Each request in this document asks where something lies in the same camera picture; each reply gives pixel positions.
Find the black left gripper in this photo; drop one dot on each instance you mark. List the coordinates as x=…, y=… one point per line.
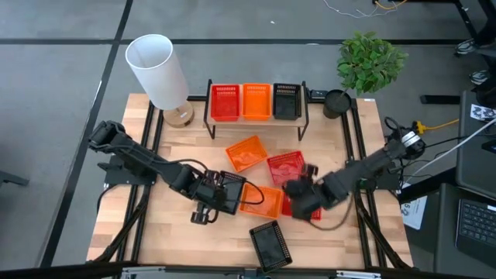
x=211, y=191

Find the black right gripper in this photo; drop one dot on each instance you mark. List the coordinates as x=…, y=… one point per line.
x=304, y=199

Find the red plastic slotted basket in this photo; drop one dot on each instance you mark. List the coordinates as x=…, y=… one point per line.
x=286, y=209
x=224, y=104
x=284, y=168

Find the black plastic slotted basket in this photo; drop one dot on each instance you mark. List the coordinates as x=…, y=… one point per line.
x=287, y=102
x=235, y=193
x=270, y=246

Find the orange plastic slotted basket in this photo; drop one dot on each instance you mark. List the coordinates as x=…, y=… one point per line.
x=267, y=204
x=256, y=102
x=246, y=155

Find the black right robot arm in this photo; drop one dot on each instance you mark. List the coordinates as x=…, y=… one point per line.
x=372, y=164

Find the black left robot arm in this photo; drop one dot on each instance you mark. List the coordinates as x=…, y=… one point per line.
x=139, y=157

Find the black box device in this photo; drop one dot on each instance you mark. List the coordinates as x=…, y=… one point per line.
x=318, y=95

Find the white paper sheet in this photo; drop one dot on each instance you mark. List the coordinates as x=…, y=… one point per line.
x=414, y=213

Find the green potted plant black pot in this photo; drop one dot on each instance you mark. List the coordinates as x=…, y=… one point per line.
x=368, y=62

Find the black floor bar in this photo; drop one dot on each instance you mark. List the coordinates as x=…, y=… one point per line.
x=439, y=99

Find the white lamp with wooden base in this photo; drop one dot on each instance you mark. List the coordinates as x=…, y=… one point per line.
x=155, y=69

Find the black table front beam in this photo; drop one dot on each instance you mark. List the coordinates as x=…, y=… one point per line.
x=58, y=273

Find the black side desk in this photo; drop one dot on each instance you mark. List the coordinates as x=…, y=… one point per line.
x=474, y=162

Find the black laptop keyboard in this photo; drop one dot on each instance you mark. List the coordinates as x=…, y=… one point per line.
x=478, y=224

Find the white printed paper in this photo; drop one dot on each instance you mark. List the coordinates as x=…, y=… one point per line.
x=482, y=112

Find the black floor stand foot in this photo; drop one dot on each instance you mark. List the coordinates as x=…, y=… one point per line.
x=11, y=179

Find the wooden shelf black metal frame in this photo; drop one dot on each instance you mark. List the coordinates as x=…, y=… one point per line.
x=252, y=123

